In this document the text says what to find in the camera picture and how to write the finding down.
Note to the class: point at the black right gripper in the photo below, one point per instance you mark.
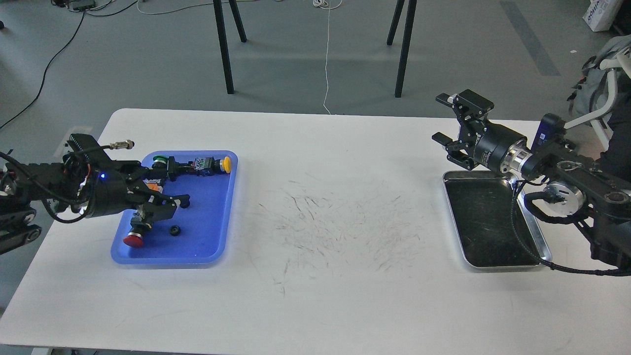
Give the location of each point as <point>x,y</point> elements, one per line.
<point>493,146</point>

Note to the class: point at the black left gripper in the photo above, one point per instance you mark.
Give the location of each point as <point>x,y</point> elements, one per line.
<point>102,186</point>

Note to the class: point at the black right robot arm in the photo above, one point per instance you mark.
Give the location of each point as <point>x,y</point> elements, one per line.
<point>575,190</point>

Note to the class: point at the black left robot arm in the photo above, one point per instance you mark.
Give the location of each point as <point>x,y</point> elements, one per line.
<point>22,184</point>

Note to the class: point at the blue plastic tray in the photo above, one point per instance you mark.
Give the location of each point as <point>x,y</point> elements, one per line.
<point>203,225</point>

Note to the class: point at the silver metal tray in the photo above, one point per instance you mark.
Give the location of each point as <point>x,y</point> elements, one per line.
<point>495,233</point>

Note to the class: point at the grey white chair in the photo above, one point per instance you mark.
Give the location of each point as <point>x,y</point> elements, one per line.
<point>605,79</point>

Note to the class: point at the black stand legs right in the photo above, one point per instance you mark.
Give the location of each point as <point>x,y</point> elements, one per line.
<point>406,40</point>

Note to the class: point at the white cardboard box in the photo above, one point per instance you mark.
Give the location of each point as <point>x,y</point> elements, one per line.
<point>600,14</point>

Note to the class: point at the orange white switch part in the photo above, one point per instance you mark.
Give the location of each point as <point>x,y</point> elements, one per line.
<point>155,184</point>

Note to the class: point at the green push button switch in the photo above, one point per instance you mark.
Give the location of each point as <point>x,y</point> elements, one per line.
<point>164,167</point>

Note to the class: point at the red push button switch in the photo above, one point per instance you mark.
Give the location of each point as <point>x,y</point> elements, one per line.
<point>139,228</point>

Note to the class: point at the yellow push button switch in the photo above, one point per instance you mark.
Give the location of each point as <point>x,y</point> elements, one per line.
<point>209,166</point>

